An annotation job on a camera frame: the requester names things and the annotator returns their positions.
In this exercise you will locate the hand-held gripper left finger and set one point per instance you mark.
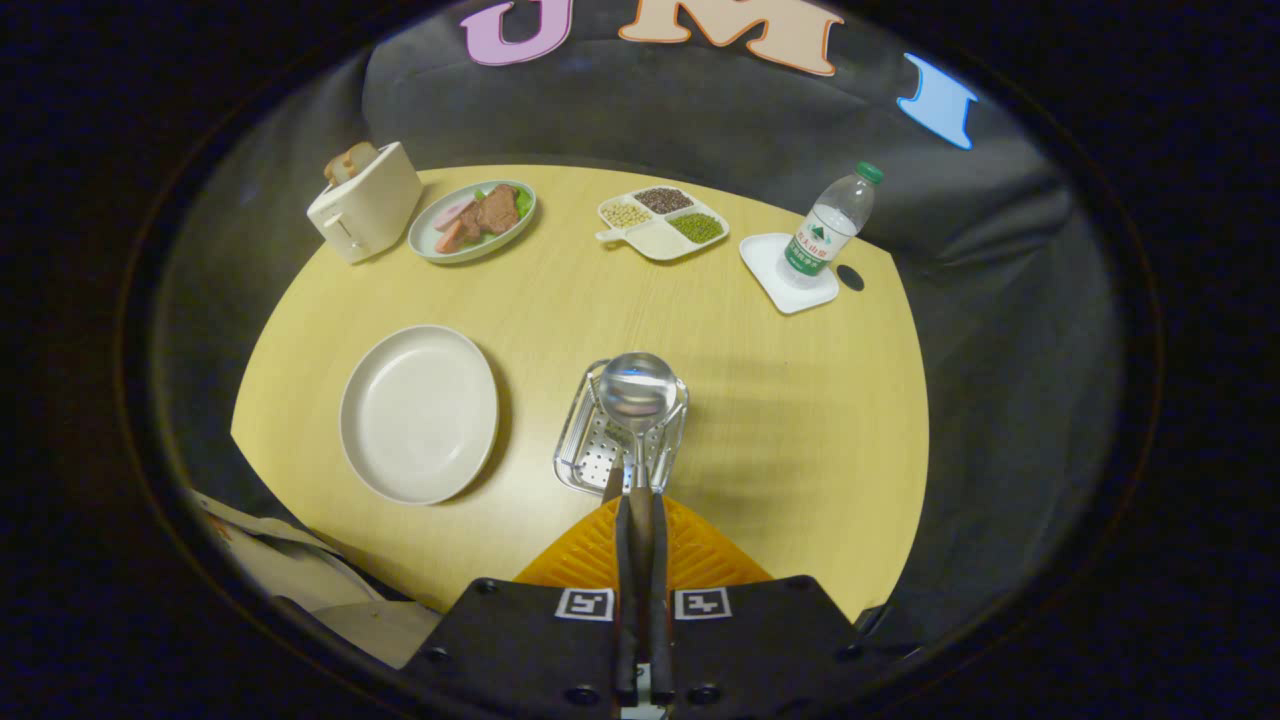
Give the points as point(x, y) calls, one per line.
point(625, 600)

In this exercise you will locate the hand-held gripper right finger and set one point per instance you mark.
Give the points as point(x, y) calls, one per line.
point(660, 600)

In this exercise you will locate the large white plate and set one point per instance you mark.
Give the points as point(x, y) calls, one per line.
point(420, 415)

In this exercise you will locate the beige paper sheet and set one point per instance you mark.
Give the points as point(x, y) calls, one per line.
point(290, 570)

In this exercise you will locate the white square coaster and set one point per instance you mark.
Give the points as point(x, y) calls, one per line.
point(765, 260)

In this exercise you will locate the white divided grain dish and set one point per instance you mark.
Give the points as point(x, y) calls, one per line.
point(655, 240)

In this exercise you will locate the black round table grommet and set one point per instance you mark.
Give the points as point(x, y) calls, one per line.
point(850, 278)

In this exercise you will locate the red sausage slice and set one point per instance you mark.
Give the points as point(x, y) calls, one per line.
point(450, 240)

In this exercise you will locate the clear plastic water bottle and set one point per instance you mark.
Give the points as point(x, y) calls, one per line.
point(825, 235)

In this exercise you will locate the pale green food plate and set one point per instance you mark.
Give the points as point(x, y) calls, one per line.
point(430, 242)

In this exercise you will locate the green lettuce leaf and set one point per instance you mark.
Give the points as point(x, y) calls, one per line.
point(524, 203)

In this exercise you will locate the brown cooked meat piece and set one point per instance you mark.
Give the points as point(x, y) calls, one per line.
point(497, 210)

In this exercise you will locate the pink ham slice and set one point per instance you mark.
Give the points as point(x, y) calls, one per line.
point(452, 212)

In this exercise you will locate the white toaster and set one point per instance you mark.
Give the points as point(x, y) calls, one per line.
point(370, 210)

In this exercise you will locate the toasted bread slice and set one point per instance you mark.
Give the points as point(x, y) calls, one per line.
point(338, 170)
point(360, 155)

